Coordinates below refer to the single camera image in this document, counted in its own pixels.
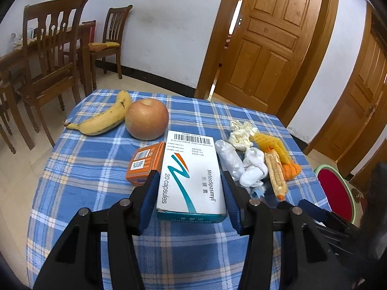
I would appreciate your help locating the small orange box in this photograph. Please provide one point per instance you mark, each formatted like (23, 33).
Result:
(144, 163)

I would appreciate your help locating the crumpled cream tissue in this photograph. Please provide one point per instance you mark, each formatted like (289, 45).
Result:
(240, 136)

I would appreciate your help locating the white plastic wrap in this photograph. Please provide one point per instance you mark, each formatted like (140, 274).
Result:
(229, 158)

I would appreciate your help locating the yellow seat cushion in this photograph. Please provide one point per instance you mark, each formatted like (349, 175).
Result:
(104, 46)

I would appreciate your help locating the long snack packet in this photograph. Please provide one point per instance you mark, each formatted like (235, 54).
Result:
(276, 172)

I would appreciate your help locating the blue plaid tablecloth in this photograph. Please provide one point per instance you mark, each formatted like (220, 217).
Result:
(90, 163)

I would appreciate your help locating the yellow banana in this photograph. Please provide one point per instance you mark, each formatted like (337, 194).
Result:
(104, 120)

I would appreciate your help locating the red bin with green rim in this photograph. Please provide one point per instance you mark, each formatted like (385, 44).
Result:
(335, 191)

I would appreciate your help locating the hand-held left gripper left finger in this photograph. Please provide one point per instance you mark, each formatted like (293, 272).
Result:
(149, 199)

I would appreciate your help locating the white teal medicine box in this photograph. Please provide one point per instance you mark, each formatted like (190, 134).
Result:
(190, 175)

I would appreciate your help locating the wooden dining table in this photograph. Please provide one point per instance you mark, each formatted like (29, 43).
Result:
(15, 57)

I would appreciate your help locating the small blue plastic piece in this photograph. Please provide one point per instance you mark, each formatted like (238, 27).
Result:
(257, 193)

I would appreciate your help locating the wooden door frame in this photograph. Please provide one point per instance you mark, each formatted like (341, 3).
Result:
(328, 51)
(335, 120)

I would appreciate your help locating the round apple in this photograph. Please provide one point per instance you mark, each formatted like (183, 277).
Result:
(146, 119)

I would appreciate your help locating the wooden panel door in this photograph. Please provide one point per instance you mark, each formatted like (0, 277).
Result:
(359, 96)
(266, 42)

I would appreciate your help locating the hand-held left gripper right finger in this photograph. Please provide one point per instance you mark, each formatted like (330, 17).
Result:
(231, 202)

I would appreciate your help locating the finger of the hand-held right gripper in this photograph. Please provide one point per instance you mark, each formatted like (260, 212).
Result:
(329, 216)

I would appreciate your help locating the orange cloth pouch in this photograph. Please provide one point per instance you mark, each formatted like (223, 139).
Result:
(291, 170)

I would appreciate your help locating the wooden chair with cushion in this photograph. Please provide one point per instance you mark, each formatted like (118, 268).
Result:
(116, 27)

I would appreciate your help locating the large wooden chair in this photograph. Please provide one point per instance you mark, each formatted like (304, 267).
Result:
(50, 75)

